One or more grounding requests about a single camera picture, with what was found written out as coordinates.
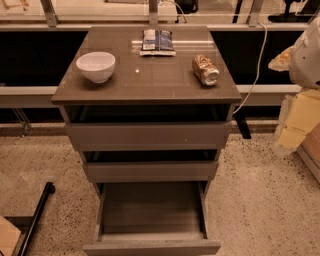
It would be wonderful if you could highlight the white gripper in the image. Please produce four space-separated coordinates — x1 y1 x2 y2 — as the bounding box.
268 46 320 156

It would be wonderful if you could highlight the grey bottom drawer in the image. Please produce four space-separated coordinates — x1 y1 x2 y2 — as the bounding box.
83 181 221 256

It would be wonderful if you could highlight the grey drawer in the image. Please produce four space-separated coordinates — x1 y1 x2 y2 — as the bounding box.
83 181 221 256
83 150 218 183
63 104 230 152

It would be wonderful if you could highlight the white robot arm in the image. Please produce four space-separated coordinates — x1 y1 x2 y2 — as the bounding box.
268 17 320 155

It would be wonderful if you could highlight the grey drawer cabinet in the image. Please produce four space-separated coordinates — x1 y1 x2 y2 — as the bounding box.
52 27 241 194

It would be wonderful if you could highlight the grey top drawer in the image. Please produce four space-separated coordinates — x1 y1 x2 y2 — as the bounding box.
63 104 230 152

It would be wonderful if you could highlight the grey middle drawer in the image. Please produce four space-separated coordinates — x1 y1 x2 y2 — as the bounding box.
83 150 218 183

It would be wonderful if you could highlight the black table leg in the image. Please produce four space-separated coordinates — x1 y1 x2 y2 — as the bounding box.
234 110 251 139

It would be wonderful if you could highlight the crushed golden drink can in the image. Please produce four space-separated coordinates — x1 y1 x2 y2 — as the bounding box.
192 54 220 86

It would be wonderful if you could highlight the cardboard box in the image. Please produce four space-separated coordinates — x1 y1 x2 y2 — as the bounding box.
297 123 320 183

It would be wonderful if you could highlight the white ceramic bowl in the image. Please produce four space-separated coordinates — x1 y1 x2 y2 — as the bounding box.
76 52 116 83

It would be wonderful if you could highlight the black metal bar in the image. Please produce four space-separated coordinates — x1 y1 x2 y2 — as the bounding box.
17 182 55 256

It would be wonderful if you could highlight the wooden board corner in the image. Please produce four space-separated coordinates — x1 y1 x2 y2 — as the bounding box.
0 216 21 256

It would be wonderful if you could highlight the white power cable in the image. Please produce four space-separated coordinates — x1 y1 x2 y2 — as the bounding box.
232 22 269 116

